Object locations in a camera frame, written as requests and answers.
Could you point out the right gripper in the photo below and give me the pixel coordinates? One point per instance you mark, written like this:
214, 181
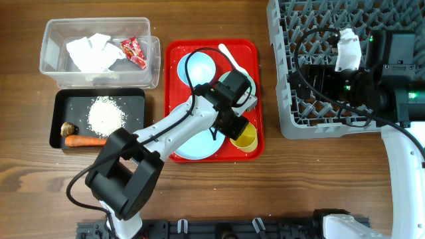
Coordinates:
322, 74

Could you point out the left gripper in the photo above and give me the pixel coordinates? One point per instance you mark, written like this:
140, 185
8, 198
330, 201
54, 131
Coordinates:
234, 133

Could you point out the yellow cup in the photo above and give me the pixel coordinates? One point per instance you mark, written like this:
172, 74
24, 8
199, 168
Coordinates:
248, 140

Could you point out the light blue plate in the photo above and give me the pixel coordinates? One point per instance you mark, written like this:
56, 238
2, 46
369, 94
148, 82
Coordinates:
201, 145

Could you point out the small blue bowl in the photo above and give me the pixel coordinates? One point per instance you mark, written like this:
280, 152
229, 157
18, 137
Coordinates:
201, 69

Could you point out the white plastic spoon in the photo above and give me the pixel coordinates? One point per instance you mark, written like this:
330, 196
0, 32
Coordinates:
222, 47

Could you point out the red snack wrapper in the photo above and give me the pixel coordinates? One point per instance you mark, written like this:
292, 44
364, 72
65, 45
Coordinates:
133, 51

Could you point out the white rice pile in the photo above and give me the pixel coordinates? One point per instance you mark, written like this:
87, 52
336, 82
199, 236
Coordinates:
105, 116

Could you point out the white napkin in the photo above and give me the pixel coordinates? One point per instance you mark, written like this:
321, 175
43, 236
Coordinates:
94, 54

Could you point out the orange carrot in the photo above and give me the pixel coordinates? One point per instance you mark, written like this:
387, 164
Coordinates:
74, 141

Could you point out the brown mushroom piece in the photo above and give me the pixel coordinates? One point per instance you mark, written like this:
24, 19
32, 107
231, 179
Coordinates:
68, 129

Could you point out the green bowl with rice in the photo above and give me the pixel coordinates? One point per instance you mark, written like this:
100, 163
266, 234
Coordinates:
253, 91

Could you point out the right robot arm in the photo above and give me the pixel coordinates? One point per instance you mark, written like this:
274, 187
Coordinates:
380, 85

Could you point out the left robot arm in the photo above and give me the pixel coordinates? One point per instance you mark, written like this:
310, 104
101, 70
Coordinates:
126, 171

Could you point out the grey dishwasher rack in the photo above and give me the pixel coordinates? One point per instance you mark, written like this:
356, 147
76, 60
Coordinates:
289, 20

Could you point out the red serving tray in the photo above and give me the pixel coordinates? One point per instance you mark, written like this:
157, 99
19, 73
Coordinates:
176, 92

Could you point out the black tray bin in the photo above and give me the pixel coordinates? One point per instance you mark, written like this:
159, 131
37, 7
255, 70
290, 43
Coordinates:
72, 105

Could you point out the clear plastic bin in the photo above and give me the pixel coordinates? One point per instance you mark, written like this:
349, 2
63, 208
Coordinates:
56, 62

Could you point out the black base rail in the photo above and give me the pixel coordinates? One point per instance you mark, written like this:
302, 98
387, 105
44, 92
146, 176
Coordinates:
257, 228

